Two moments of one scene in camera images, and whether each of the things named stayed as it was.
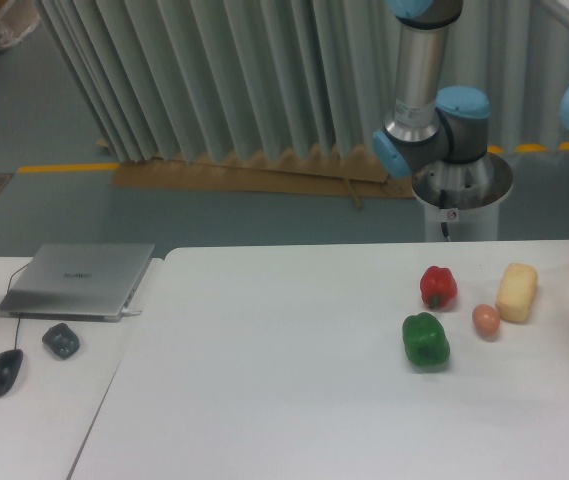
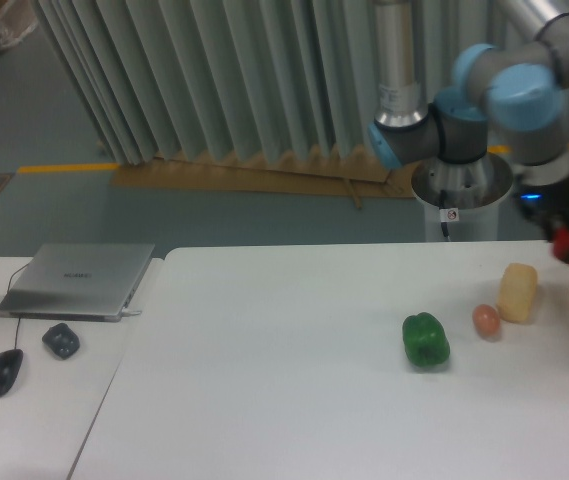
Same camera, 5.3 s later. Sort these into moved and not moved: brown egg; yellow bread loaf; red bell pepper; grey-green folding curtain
Moved: red bell pepper
Not moved: grey-green folding curtain; yellow bread loaf; brown egg
